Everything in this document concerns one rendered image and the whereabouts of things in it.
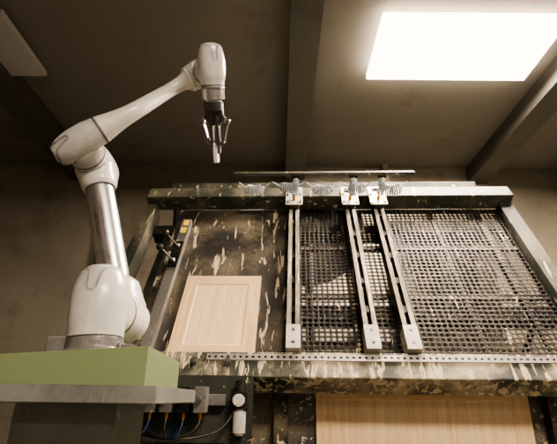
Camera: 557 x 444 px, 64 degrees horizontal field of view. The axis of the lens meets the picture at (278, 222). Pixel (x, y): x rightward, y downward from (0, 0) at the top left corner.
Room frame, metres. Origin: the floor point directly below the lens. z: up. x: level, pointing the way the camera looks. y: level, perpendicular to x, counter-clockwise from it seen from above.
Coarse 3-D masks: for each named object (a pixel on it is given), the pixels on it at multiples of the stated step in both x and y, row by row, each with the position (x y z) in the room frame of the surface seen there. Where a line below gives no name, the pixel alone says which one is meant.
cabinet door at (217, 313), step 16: (192, 288) 2.16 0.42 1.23; (208, 288) 2.16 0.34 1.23; (224, 288) 2.15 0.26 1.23; (240, 288) 2.15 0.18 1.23; (256, 288) 2.14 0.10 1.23; (192, 304) 2.10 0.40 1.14; (208, 304) 2.10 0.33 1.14; (224, 304) 2.10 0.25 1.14; (240, 304) 2.09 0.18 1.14; (256, 304) 2.09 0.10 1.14; (176, 320) 2.05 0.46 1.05; (192, 320) 2.05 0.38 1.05; (208, 320) 2.05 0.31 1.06; (224, 320) 2.05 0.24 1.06; (240, 320) 2.04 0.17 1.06; (256, 320) 2.04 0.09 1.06; (176, 336) 2.00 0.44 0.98; (192, 336) 2.00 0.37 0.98; (208, 336) 2.00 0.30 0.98; (224, 336) 2.00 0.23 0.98; (240, 336) 1.99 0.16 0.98
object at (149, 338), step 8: (192, 224) 2.47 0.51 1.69; (176, 240) 2.33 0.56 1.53; (184, 240) 2.33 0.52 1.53; (184, 248) 2.34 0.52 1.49; (168, 272) 2.19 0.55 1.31; (176, 272) 2.23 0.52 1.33; (168, 280) 2.16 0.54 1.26; (160, 288) 2.13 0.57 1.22; (168, 288) 2.13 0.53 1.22; (160, 296) 2.10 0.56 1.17; (168, 296) 2.14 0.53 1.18; (160, 304) 2.08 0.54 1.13; (152, 312) 2.05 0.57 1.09; (160, 312) 2.05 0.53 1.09; (152, 320) 2.03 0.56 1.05; (160, 320) 2.05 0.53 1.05; (152, 328) 2.00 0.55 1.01; (144, 336) 1.98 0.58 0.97; (152, 336) 1.98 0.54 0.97; (144, 344) 1.95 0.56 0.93; (152, 344) 1.98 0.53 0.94
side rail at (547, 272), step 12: (504, 204) 2.41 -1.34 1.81; (504, 216) 2.37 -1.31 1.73; (516, 216) 2.35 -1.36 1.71; (516, 228) 2.29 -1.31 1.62; (528, 228) 2.28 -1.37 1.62; (516, 240) 2.29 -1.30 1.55; (528, 240) 2.23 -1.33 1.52; (528, 252) 2.20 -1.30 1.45; (540, 252) 2.18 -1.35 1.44; (540, 264) 2.13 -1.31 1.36; (552, 264) 2.13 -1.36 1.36; (540, 276) 2.13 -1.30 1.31; (552, 276) 2.08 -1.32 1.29; (552, 288) 2.06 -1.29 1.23
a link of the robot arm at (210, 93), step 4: (204, 88) 1.38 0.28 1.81; (208, 88) 1.37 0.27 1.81; (212, 88) 1.37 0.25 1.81; (216, 88) 1.37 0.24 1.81; (220, 88) 1.38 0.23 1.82; (224, 88) 1.40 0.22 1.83; (204, 92) 1.39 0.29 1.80; (208, 92) 1.38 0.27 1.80; (212, 92) 1.38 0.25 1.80; (216, 92) 1.38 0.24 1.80; (220, 92) 1.39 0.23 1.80; (224, 92) 1.41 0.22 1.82; (204, 96) 1.40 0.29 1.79; (208, 96) 1.39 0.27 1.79; (212, 96) 1.39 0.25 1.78; (216, 96) 1.39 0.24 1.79; (220, 96) 1.40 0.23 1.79; (224, 96) 1.42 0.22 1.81; (208, 100) 1.41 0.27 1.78; (212, 100) 1.41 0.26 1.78; (216, 100) 1.41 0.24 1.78; (220, 100) 1.42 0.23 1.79
